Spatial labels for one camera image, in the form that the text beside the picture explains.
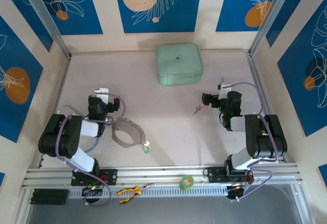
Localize key bunch with tags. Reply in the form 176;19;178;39
111;118;146;148

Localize mint green square case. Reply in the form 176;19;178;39
156;42;204;86

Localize green tape roll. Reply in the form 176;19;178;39
180;175;195;191

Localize yellow black pliers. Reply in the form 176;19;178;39
117;183;155;204

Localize black block stack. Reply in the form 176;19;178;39
30;188;70;206

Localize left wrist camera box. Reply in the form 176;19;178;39
93;87;110;99

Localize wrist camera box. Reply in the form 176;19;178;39
218;82;232;99
93;87;110;99

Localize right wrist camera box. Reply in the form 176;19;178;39
218;82;232;99

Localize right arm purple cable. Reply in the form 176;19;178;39
224;82;279;202

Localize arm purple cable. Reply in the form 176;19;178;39
224;82;279;202
55;95;127;207

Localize aluminium table side rail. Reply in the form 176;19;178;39
37;55;73;169
246;51;289;164

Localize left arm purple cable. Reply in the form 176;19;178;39
55;95;127;207

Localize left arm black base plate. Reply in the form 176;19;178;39
71;169;118;186

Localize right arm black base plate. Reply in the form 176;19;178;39
206;167;253;184

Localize blue floral wall panel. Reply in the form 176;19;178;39
0;0;53;53
265;0;327;47
0;16;44;143
277;0;327;137
216;0;284;33
113;0;203;34
33;0;103;36

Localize aluminium mounting rail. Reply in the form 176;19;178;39
21;164;303;190

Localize aluminium frame post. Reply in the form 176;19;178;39
19;0;73;59
249;0;298;56

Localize grey slotted cable duct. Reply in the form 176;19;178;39
68;185;229;199

